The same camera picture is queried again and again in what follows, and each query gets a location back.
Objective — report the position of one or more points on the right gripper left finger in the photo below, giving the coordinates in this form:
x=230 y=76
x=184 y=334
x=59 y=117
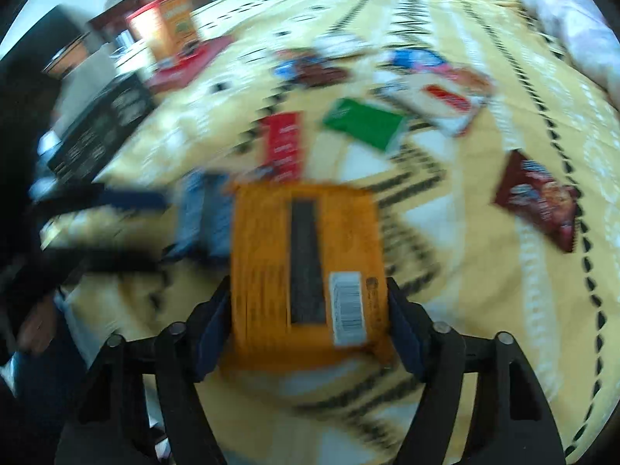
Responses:
x=109 y=422

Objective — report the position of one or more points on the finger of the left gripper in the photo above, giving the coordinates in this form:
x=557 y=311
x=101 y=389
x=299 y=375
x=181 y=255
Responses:
x=204 y=218

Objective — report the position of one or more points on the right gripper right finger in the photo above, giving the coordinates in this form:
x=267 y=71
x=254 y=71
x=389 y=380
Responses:
x=511 y=422

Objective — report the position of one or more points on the orange snack packet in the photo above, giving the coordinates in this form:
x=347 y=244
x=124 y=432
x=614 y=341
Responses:
x=308 y=281

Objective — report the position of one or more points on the red flat snack packet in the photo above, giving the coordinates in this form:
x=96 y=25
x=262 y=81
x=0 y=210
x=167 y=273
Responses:
x=284 y=145

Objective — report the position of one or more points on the black box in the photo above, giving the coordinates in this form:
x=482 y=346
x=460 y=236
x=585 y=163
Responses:
x=96 y=135

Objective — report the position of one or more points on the flat red box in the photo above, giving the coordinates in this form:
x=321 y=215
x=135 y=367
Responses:
x=188 y=66

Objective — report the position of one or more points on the red orange upright box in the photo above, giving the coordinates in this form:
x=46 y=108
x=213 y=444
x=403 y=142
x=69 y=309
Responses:
x=166 y=27

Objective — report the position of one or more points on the dark red chip bag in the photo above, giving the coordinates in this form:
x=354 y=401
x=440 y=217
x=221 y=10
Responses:
x=528 y=190

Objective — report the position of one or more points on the green snack packet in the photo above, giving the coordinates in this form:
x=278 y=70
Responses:
x=376 y=127

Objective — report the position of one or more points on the yellow patterned bedspread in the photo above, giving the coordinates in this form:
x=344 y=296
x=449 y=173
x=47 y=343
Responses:
x=470 y=263

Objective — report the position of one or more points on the white red snack bag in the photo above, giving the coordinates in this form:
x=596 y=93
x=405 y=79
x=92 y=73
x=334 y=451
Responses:
x=448 y=100

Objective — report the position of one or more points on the blue snack packet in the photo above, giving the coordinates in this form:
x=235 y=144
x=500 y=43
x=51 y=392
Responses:
x=417 y=60

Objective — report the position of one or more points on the pink floral rolled quilt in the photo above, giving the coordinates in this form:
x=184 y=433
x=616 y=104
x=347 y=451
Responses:
x=583 y=32

